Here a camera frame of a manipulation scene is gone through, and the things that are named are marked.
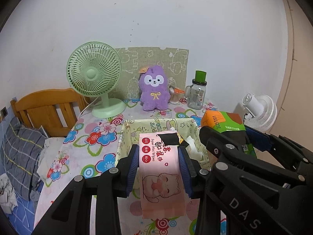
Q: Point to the white cloth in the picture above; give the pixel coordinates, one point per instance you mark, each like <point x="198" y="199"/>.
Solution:
<point x="192" y="149"/>

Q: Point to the white standing fan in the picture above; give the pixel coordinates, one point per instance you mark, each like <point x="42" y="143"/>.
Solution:
<point x="262" y="112"/>

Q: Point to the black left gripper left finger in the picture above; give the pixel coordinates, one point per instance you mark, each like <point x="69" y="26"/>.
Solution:
<point x="71" y="210"/>

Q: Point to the green orange tissue pack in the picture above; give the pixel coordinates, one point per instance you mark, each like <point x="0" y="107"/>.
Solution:
<point x="229" y="124"/>

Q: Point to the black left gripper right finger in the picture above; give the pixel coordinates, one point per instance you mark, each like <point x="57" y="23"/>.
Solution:
<point x="195" y="181"/>

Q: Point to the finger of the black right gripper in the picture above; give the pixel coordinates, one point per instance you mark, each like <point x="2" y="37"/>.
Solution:
<point x="229" y="151"/>
<point x="291" y="155"/>

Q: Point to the grey plaid pillow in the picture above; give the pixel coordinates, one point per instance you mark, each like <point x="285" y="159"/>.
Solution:
<point x="20" y="151"/>

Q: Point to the purple plush toy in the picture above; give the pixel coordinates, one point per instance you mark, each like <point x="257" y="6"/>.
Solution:
<point x="154" y="89"/>

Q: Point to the pink wet wipes pack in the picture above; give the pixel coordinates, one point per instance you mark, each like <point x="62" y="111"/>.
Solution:
<point x="161" y="184"/>

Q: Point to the beige cartoon board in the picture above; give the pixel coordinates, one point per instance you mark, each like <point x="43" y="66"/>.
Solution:
<point x="173" y="60"/>

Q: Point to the floral tablecloth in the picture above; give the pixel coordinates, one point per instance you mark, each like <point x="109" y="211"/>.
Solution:
<point x="90" y="149"/>

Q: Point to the yellow cartoon fabric box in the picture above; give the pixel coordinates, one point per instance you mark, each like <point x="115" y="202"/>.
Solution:
<point x="131" y="129"/>

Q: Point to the toothpick holder with carrot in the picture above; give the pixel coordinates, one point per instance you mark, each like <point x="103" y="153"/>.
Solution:
<point x="175" y="94"/>

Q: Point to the glass jar green lid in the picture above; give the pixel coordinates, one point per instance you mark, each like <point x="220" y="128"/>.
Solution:
<point x="195" y="93"/>

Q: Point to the green desk fan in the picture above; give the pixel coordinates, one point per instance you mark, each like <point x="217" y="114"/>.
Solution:
<point x="93" y="70"/>

